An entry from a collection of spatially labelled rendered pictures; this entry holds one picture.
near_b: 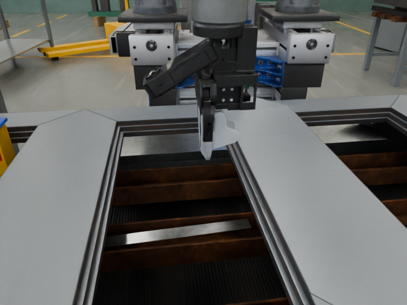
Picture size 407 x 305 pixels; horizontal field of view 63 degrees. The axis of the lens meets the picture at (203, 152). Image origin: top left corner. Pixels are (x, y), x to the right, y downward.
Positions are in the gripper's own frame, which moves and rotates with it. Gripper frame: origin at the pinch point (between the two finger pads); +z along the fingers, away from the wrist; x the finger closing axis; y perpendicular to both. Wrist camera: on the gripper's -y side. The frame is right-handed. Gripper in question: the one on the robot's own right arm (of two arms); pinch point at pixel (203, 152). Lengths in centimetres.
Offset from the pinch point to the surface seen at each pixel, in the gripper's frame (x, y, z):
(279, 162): 4.4, 15.1, 5.7
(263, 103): 35.0, 21.0, 5.7
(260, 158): 6.4, 12.0, 5.7
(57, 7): 1030, -288, 80
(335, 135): 46, 51, 23
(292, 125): 20.1, 23.5, 5.8
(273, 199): -6.6, 10.4, 5.7
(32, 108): 267, -129, 92
